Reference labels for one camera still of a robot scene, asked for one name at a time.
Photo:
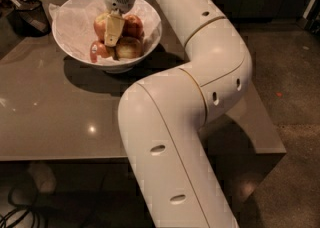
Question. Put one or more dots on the black mesh basket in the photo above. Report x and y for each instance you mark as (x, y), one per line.
(30, 19)

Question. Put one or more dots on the red apple with sticker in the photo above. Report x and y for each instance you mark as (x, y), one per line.
(99, 50)

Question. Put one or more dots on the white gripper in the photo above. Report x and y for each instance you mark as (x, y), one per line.
(115, 21)

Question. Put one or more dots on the yellow-red apple front right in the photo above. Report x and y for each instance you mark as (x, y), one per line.
(128, 48)

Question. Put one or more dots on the large red-yellow apple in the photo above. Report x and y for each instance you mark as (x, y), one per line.
(100, 25)

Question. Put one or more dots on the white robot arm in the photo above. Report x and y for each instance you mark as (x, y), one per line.
(160, 115)

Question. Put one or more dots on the white ceramic bowl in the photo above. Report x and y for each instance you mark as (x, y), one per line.
(66, 22)

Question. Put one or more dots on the red apple at back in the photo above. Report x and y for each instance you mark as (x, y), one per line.
(133, 26)

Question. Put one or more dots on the white crumpled paper liner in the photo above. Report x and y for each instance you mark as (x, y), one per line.
(73, 28)

